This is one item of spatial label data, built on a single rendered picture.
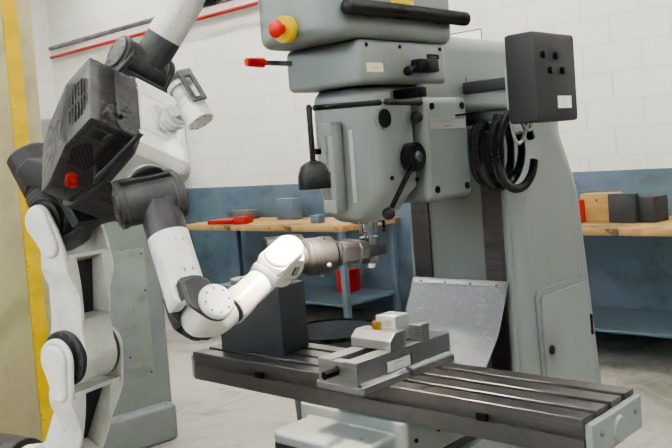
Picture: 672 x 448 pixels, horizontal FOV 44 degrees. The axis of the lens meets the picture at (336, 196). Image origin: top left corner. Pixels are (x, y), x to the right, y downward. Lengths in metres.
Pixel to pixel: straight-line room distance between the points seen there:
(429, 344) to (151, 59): 0.98
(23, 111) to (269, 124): 5.23
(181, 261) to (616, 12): 4.94
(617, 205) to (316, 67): 3.99
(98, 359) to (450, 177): 1.00
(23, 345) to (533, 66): 2.25
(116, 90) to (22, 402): 1.78
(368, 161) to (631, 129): 4.44
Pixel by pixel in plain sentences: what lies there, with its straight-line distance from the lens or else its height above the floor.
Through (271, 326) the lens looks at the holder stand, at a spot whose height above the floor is 1.02.
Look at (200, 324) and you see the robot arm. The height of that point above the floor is 1.15.
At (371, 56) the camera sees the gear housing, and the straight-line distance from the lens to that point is 1.91.
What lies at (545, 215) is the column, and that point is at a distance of 2.38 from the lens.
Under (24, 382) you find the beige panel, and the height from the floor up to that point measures 0.69.
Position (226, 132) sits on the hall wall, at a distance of 8.95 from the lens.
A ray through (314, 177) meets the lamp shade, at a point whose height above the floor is 1.43.
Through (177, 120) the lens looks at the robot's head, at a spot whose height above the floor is 1.58.
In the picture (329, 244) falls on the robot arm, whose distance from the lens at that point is 1.96.
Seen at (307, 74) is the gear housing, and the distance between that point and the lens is 1.99.
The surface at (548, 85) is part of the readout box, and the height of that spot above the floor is 1.60.
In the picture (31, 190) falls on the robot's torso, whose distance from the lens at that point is 2.26.
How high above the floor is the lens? 1.48
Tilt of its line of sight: 3 degrees down
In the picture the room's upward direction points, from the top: 4 degrees counter-clockwise
